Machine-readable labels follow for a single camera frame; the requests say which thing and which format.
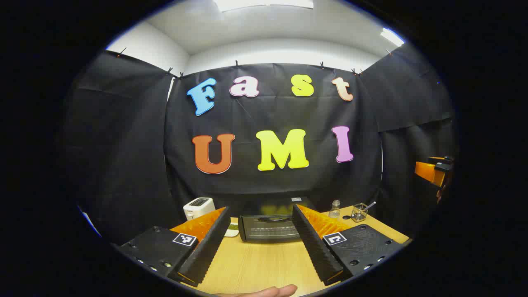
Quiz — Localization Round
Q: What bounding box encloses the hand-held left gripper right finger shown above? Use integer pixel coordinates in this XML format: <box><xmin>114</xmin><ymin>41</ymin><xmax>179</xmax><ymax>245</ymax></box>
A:
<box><xmin>291</xmin><ymin>204</ymin><xmax>407</xmax><ymax>286</ymax></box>

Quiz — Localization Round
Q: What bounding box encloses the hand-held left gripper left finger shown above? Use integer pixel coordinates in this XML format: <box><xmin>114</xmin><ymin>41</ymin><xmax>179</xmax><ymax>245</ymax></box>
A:
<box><xmin>117</xmin><ymin>206</ymin><xmax>231</xmax><ymax>288</ymax></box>

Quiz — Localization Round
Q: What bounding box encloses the black electric oven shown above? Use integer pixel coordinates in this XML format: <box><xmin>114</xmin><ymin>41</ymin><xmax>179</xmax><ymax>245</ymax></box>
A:
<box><xmin>238</xmin><ymin>197</ymin><xmax>316</xmax><ymax>242</ymax></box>

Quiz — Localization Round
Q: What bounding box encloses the white toaster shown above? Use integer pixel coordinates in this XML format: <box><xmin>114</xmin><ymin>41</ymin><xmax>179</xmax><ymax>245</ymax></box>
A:
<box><xmin>183</xmin><ymin>197</ymin><xmax>216</xmax><ymax>221</ymax></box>

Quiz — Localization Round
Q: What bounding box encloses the small ceiling light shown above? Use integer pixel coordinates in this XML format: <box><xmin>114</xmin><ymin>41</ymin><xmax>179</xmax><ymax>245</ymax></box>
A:
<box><xmin>380</xmin><ymin>27</ymin><xmax>405</xmax><ymax>47</ymax></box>

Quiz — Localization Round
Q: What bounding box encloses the long ceiling light panel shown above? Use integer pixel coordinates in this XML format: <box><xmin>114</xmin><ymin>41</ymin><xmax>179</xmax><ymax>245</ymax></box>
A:
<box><xmin>214</xmin><ymin>0</ymin><xmax>314</xmax><ymax>12</ymax></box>

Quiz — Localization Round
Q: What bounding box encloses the wire mesh holder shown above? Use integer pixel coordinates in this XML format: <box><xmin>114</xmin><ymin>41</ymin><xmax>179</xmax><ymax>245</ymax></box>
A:
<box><xmin>351</xmin><ymin>203</ymin><xmax>369</xmax><ymax>222</ymax></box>

